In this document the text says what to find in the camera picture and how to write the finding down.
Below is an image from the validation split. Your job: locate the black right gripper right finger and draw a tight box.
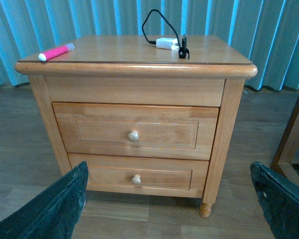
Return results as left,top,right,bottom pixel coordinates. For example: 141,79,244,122
250,161,299,239

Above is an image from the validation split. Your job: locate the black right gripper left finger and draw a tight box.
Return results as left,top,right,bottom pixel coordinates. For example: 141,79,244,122
0,161,89,239

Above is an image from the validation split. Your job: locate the wooden drawer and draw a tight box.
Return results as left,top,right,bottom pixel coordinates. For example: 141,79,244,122
53,102,218,160
68,153,209,198

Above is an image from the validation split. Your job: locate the pink marker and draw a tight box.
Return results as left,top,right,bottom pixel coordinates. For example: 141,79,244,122
38,43,75,62

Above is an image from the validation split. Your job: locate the wooden nightstand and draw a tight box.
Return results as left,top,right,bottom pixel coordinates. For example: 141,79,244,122
15,35,258,218

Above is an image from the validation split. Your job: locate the white charger adapter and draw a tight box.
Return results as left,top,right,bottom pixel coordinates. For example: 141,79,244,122
155,37,179,50

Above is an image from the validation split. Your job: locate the dark wooden furniture frame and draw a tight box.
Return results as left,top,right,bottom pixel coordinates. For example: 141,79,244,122
271,96,299,186

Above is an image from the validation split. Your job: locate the black charging cable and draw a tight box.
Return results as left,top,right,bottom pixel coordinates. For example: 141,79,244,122
141,9,190,60

